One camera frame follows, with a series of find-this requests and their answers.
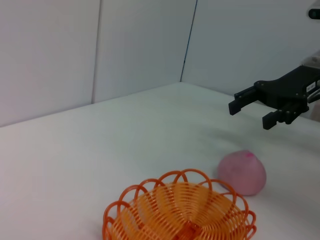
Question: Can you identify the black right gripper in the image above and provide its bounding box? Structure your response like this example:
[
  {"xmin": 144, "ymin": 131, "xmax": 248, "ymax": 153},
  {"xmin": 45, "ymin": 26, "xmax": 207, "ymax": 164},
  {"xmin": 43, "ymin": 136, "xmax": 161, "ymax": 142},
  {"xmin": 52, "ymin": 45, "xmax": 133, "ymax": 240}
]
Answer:
[{"xmin": 227, "ymin": 65, "xmax": 320, "ymax": 131}]

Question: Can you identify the pink peach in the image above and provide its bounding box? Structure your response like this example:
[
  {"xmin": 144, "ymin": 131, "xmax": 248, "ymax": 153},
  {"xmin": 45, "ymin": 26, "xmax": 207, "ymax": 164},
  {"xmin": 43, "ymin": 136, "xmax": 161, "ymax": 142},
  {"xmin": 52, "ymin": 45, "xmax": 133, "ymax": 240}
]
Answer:
[{"xmin": 215, "ymin": 149, "xmax": 268, "ymax": 197}]

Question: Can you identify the orange plastic wire basket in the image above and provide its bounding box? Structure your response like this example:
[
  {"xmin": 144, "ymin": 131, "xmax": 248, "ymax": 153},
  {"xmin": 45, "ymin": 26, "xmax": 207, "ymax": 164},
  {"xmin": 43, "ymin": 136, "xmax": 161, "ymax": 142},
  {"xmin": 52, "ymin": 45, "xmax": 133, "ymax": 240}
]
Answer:
[{"xmin": 101, "ymin": 168, "xmax": 257, "ymax": 240}]

